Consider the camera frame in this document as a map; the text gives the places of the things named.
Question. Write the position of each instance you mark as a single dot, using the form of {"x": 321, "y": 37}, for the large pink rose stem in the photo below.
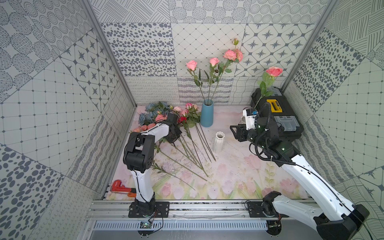
{"x": 268, "y": 78}

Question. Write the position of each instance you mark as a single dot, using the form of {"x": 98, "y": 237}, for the pink peony flower stem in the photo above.
{"x": 230, "y": 57}

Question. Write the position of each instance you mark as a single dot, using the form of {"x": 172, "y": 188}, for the aluminium rail frame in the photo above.
{"x": 178, "y": 210}

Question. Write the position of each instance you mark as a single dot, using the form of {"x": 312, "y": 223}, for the blue cylindrical vase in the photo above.
{"x": 207, "y": 113}

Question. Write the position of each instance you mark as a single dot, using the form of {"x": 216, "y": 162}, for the pink carnation stem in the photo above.
{"x": 160, "y": 169}

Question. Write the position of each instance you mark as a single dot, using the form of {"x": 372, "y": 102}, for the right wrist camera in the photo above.
{"x": 250, "y": 116}

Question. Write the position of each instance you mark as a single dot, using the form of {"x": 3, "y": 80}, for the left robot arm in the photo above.
{"x": 139, "y": 157}

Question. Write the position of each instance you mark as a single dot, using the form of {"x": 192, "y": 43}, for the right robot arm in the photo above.
{"x": 335, "y": 217}

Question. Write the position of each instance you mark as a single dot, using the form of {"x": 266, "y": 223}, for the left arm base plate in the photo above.
{"x": 145, "y": 210}

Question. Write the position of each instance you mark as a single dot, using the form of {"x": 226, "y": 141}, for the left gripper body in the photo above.
{"x": 174, "y": 132}

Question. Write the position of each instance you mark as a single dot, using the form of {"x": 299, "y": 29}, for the bunch of artificial flowers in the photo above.
{"x": 189, "y": 118}

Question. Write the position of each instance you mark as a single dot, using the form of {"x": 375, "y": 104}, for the white ribbed vase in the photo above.
{"x": 218, "y": 142}

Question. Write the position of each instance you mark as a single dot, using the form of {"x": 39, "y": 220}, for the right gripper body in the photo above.
{"x": 250, "y": 136}

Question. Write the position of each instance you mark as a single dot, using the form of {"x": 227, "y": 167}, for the black toolbox yellow latch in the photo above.
{"x": 282, "y": 112}

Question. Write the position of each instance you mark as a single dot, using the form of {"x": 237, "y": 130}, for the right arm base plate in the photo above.
{"x": 258, "y": 209}

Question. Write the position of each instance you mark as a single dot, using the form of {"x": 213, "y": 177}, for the red pipe wrench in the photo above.
{"x": 118, "y": 187}

